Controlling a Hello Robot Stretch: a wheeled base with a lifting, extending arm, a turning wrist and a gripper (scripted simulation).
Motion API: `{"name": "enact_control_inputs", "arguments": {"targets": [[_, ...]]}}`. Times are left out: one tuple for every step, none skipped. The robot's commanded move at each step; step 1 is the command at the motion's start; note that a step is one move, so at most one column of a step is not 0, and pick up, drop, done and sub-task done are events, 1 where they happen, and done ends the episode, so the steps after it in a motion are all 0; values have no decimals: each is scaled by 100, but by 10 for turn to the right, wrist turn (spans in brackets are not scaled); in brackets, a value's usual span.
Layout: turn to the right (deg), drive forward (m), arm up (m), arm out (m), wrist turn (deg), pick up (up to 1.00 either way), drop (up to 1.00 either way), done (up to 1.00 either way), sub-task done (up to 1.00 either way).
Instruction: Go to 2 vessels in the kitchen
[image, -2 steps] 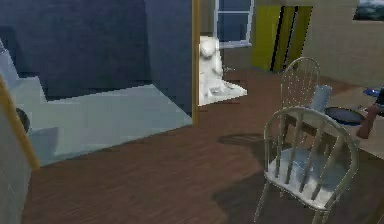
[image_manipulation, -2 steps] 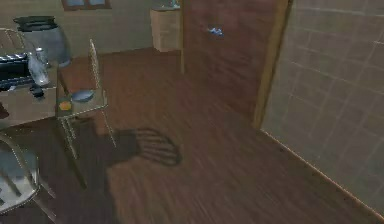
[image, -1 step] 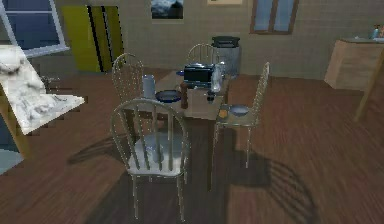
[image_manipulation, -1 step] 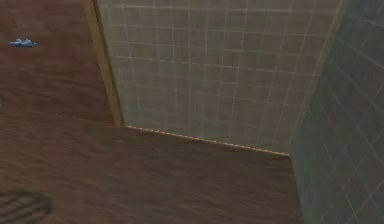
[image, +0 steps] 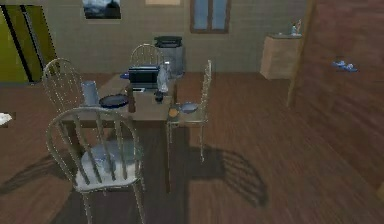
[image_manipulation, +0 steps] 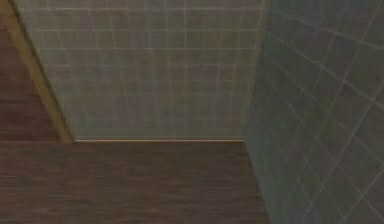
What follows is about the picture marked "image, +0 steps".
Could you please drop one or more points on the grey bowl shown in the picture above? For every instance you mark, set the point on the grey bowl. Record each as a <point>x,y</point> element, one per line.
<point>188,107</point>

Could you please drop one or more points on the pale spindle-back chair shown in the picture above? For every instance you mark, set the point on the pale spindle-back chair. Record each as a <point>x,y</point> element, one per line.
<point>145,55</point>
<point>200,100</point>
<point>100,173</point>
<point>63,83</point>

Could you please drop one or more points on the orange round food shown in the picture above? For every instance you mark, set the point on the orange round food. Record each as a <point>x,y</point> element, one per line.
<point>173,112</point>

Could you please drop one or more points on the small black cup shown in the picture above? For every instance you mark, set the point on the small black cup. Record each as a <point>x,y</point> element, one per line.
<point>159,96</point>

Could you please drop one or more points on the brown wooden dining table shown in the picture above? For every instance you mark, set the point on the brown wooden dining table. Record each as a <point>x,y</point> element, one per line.
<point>150,106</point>

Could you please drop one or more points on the clear glass bottle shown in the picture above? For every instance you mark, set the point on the clear glass bottle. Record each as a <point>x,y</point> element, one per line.
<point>162,80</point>

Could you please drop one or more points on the black toaster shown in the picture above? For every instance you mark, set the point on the black toaster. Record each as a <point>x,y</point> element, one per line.
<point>144,77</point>

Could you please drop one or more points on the grey bin with black lid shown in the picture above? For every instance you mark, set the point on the grey bin with black lid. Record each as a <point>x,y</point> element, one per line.
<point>173,53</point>

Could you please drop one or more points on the small blue dish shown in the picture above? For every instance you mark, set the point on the small blue dish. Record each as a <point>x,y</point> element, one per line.
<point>124,75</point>

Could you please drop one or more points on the dark blue plate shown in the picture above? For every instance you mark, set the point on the dark blue plate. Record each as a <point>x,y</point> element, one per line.
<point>114,100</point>

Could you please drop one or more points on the brown framed window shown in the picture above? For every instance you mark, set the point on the brown framed window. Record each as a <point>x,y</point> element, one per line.
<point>210,16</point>

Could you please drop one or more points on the pale blue vessel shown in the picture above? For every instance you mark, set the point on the pale blue vessel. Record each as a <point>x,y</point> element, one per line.
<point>101,158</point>

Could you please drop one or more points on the tan wooden cupboard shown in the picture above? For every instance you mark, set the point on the tan wooden cupboard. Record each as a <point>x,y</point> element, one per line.
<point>280,56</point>

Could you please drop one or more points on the beige framed picture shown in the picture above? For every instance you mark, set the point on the beige framed picture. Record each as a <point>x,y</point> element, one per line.
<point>162,2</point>

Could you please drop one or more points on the small pale blue bottle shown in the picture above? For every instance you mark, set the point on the small pale blue bottle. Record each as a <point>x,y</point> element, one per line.
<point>294,29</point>

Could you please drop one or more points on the dark framed picture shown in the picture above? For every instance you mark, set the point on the dark framed picture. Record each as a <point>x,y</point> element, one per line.
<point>101,9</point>

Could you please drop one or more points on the yellow-green fridge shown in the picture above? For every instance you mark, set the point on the yellow-green fridge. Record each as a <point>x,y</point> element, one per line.
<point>20,43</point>

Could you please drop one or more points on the white cloth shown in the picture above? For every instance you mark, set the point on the white cloth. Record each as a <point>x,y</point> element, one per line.
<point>4,118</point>

